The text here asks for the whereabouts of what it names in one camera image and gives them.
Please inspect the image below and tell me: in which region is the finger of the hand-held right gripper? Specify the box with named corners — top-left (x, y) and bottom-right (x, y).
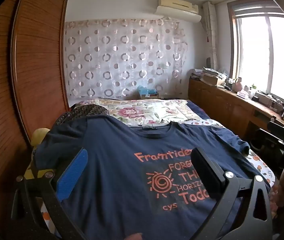
top-left (251, 129), bottom-right (284, 155)
top-left (267, 117), bottom-right (284, 137)

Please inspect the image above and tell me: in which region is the wooden slatted wardrobe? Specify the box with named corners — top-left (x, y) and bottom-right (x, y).
top-left (0, 0), bottom-right (70, 230)

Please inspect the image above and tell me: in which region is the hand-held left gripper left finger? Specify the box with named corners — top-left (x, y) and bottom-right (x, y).
top-left (10, 147), bottom-right (89, 240)

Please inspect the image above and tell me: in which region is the tied pale curtain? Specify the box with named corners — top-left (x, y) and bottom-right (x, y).
top-left (202, 1), bottom-right (220, 70)

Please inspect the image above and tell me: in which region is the wall air conditioner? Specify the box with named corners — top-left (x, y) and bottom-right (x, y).
top-left (154, 0), bottom-right (202, 23)

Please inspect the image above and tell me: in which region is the navy printed t-shirt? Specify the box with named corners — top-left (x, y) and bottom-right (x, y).
top-left (35, 116), bottom-right (271, 240)

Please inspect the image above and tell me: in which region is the stack of books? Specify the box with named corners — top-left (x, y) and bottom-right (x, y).
top-left (191, 66), bottom-right (229, 85)

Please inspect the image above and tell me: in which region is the long wooden cabinet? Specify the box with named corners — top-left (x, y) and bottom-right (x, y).
top-left (187, 76), bottom-right (284, 145)

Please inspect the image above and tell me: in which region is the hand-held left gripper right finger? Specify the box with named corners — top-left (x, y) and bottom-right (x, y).
top-left (191, 147), bottom-right (274, 240)

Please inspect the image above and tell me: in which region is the floral quilt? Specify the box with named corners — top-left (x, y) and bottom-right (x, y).
top-left (76, 99), bottom-right (204, 127)

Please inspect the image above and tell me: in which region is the yellow plush toy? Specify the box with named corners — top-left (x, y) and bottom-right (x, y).
top-left (30, 128), bottom-right (51, 147)

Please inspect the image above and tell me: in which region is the dark patterned cloth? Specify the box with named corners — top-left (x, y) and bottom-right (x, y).
top-left (54, 104), bottom-right (111, 127)

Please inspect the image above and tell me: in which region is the navy blanket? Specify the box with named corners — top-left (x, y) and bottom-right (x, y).
top-left (187, 99), bottom-right (211, 120)

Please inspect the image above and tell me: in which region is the window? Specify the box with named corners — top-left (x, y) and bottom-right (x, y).
top-left (228, 0), bottom-right (284, 105)

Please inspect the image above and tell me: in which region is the sheer circle-pattern curtain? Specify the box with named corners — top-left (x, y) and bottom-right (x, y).
top-left (64, 18), bottom-right (189, 99)

